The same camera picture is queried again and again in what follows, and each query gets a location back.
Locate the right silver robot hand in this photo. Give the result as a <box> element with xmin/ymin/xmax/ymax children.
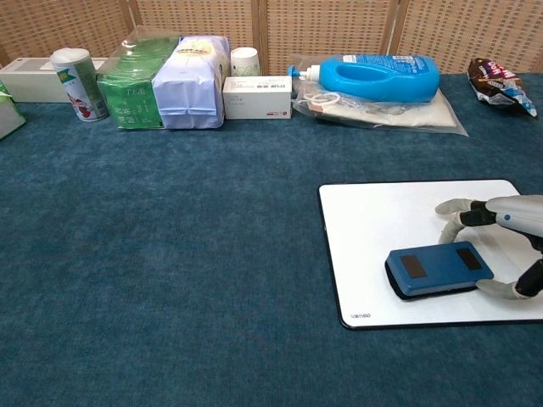
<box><xmin>434</xmin><ymin>194</ymin><xmax>543</xmax><ymax>301</ymax></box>

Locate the blue board eraser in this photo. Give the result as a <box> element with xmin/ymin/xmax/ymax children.
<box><xmin>383</xmin><ymin>240</ymin><xmax>495</xmax><ymax>302</ymax></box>

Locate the white drawing board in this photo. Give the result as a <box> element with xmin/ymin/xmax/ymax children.
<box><xmin>317</xmin><ymin>179</ymin><xmax>543</xmax><ymax>331</ymax></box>

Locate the dark brown snack bag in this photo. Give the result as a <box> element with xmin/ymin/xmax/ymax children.
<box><xmin>467</xmin><ymin>57</ymin><xmax>539</xmax><ymax>119</ymax></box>

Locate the clear zip plastic bag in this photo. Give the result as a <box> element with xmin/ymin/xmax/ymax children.
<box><xmin>290</xmin><ymin>53</ymin><xmax>470</xmax><ymax>137</ymax></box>

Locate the blue pump detergent bottle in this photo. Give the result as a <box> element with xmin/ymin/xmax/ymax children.
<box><xmin>287</xmin><ymin>53</ymin><xmax>441</xmax><ymax>103</ymax></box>

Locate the wicker folding screen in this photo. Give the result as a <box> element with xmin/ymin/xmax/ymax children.
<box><xmin>0</xmin><ymin>0</ymin><xmax>543</xmax><ymax>77</ymax></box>

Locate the small white carton box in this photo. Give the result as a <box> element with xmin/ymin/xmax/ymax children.
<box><xmin>222</xmin><ymin>75</ymin><xmax>294</xmax><ymax>120</ymax></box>

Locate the white paper cup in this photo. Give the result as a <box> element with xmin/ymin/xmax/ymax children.
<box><xmin>230</xmin><ymin>47</ymin><xmax>261</xmax><ymax>78</ymax></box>

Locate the lavender paper bag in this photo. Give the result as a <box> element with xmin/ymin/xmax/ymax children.
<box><xmin>152</xmin><ymin>35</ymin><xmax>232</xmax><ymax>131</ymax></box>

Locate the teal table mat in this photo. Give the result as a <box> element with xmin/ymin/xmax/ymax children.
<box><xmin>0</xmin><ymin>72</ymin><xmax>543</xmax><ymax>407</ymax></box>

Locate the green packet stack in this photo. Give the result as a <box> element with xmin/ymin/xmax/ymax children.
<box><xmin>96</xmin><ymin>25</ymin><xmax>182</xmax><ymax>131</ymax></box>

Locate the green white canister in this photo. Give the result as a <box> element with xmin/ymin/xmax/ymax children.
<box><xmin>50</xmin><ymin>47</ymin><xmax>110</xmax><ymax>123</ymax></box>

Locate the long white power strip box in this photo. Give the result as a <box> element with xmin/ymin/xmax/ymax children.
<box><xmin>0</xmin><ymin>57</ymin><xmax>110</xmax><ymax>104</ymax></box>

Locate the green tissue pack open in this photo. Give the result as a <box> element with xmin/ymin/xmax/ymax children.
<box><xmin>0</xmin><ymin>81</ymin><xmax>27</xmax><ymax>141</ymax></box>

